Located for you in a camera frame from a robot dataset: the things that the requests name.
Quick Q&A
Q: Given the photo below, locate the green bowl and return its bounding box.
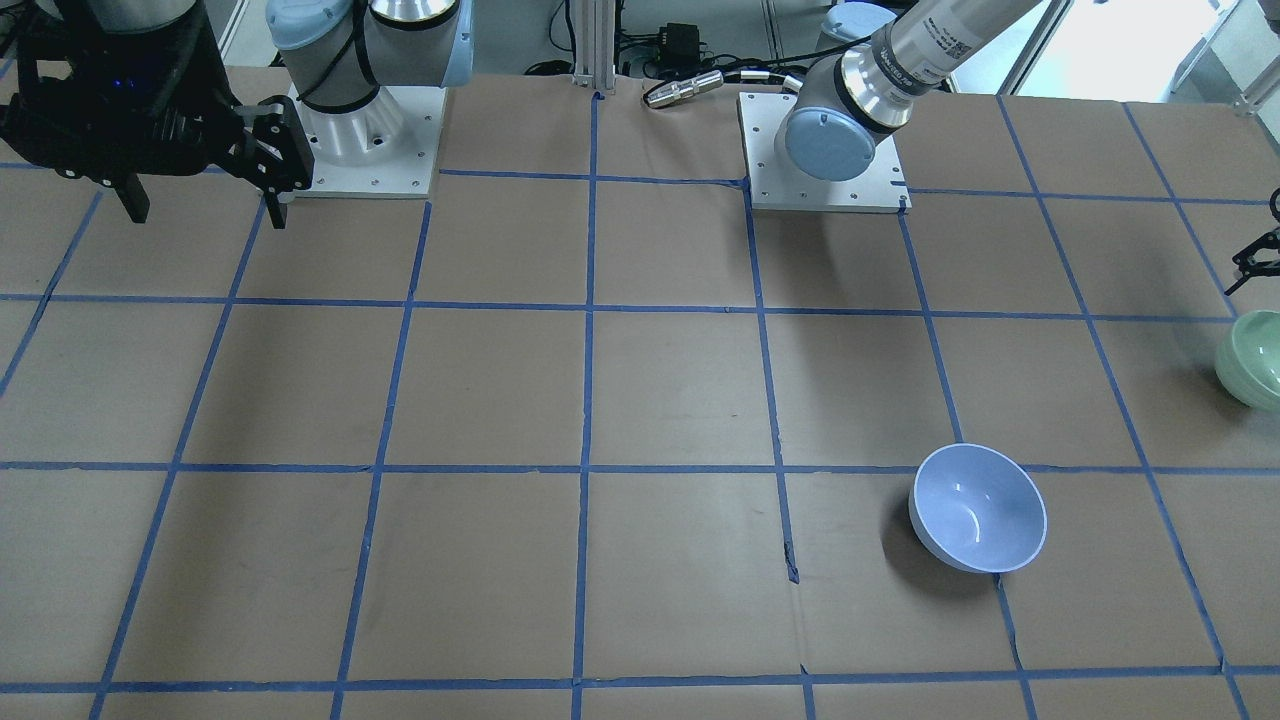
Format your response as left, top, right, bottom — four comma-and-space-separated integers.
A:
1213, 310, 1279, 414

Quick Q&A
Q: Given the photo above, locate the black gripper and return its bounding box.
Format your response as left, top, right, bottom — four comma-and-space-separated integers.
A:
3, 1, 315, 231

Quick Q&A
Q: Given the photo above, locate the blue bowl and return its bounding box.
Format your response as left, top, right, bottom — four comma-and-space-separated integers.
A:
908, 443, 1048, 574

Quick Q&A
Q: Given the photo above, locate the aluminium frame post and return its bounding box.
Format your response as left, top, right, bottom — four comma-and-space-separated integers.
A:
564, 0, 621, 96

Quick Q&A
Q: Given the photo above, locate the black box behind table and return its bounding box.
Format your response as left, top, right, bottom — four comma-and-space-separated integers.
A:
654, 22, 701, 70

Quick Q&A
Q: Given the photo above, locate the silver metal cylinder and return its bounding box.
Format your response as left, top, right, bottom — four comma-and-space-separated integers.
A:
643, 70, 724, 110

